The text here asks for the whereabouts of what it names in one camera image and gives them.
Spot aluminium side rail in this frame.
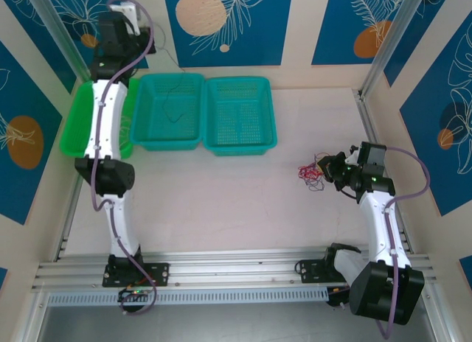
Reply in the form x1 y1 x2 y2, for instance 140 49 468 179
352 89 414 255
54 161 86 262

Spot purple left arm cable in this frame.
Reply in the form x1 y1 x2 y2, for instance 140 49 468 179
90 0 159 316

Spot teal perforated plastic basket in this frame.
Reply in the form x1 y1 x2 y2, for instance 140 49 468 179
202 75 278 158
131 72 206 152

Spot black thin cable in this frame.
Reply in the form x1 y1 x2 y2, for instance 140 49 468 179
153 24 187 124

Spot green perforated plastic basket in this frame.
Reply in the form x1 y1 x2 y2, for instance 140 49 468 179
59 78 141 161

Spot aluminium frame post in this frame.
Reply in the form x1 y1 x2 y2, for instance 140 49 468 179
359 0 417 100
27 0 92 84

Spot small circuit board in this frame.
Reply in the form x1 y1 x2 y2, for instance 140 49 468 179
117 287 153 303
326 286 351 310

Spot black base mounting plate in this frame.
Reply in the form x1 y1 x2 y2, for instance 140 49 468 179
103 262 170 288
297 259 351 284

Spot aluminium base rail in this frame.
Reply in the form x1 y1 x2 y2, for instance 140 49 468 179
31 245 438 295

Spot grey slotted cable duct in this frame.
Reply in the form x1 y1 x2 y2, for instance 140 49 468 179
47 287 329 306

